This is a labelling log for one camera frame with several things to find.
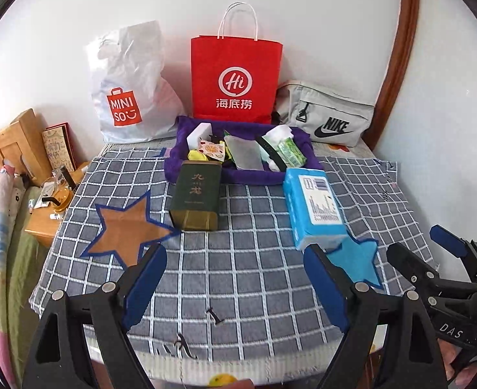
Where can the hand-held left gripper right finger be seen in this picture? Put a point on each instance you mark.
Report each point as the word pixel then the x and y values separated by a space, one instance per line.
pixel 325 283

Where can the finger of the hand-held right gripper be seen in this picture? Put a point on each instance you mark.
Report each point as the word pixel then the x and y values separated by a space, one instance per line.
pixel 408 261
pixel 451 241

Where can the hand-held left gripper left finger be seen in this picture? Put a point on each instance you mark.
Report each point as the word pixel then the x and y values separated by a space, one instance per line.
pixel 147 283

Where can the purple fabric basket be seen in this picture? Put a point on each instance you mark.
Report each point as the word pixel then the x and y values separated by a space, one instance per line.
pixel 254 178

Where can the green tissue packet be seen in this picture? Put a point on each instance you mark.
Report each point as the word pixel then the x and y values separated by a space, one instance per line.
pixel 291 152

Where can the yellow and black cloth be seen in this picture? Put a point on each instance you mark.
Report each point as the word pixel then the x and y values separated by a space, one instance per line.
pixel 197 156

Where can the black belt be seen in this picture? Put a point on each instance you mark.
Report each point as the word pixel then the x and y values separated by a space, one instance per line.
pixel 266 150

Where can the orange fruit print sachet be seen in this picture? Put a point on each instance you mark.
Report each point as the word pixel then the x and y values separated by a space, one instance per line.
pixel 212 148

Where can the white mesh bag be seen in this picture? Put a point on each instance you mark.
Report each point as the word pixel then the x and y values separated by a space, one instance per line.
pixel 244 152

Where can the white cloth glove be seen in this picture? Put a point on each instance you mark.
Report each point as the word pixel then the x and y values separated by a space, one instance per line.
pixel 281 133

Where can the white sponge block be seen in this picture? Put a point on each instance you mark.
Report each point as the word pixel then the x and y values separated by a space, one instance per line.
pixel 197 133

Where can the blue tissue pack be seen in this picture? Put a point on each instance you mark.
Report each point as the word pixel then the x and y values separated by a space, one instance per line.
pixel 303 210

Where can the grey checked blanket with stars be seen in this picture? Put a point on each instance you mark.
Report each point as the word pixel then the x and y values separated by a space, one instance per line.
pixel 242 271

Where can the white printed table cover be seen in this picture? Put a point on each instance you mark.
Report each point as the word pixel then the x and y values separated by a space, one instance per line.
pixel 161 366

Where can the dark green tea tin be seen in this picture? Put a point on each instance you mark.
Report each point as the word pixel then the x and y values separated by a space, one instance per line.
pixel 195 194

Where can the small white tube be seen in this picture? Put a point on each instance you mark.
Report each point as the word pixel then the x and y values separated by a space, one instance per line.
pixel 56 215

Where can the wooden nightstand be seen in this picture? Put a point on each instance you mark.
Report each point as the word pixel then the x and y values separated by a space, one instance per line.
pixel 39 229

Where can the green bed sheet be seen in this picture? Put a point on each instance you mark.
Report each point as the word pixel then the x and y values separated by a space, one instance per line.
pixel 23 259

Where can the clear plastic packet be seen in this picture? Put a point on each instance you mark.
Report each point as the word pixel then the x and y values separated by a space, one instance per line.
pixel 39 198

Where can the clear plastic box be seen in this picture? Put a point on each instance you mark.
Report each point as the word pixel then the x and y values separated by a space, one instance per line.
pixel 62 174

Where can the illustrated book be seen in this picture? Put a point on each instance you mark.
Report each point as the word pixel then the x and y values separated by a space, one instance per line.
pixel 58 148

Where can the grey waist bag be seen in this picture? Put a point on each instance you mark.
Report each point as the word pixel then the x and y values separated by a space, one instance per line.
pixel 335 113

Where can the wooden bed headboard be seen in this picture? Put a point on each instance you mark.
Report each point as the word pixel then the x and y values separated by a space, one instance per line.
pixel 11 137

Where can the white plastic shopping bag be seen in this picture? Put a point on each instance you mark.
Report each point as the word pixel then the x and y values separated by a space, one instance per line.
pixel 129 69

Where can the red paper shopping bag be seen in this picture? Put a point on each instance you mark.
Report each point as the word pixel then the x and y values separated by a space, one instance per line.
pixel 238 60

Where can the brown wooden arch frame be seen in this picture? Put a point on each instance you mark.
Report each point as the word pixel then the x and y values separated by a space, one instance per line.
pixel 404 48

